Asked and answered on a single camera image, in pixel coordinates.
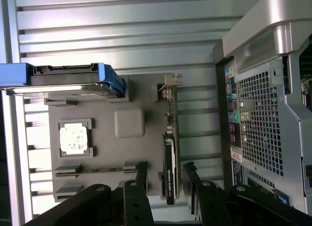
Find grey parts rack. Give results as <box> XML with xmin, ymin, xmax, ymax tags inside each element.
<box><xmin>43</xmin><ymin>76</ymin><xmax>182</xmax><ymax>205</ymax></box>

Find silver CPU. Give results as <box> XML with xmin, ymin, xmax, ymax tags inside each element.
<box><xmin>59</xmin><ymin>124</ymin><xmax>89</xmax><ymax>155</ymax></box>

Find open black PC case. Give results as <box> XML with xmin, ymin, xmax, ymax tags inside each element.
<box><xmin>213</xmin><ymin>0</ymin><xmax>312</xmax><ymax>216</ymax></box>

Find silver hard disk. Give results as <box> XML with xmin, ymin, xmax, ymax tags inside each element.
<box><xmin>1</xmin><ymin>64</ymin><xmax>115</xmax><ymax>100</ymax></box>

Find hard drive in blue caddy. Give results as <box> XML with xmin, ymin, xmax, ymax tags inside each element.
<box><xmin>0</xmin><ymin>62</ymin><xmax>125</xmax><ymax>99</ymax></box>

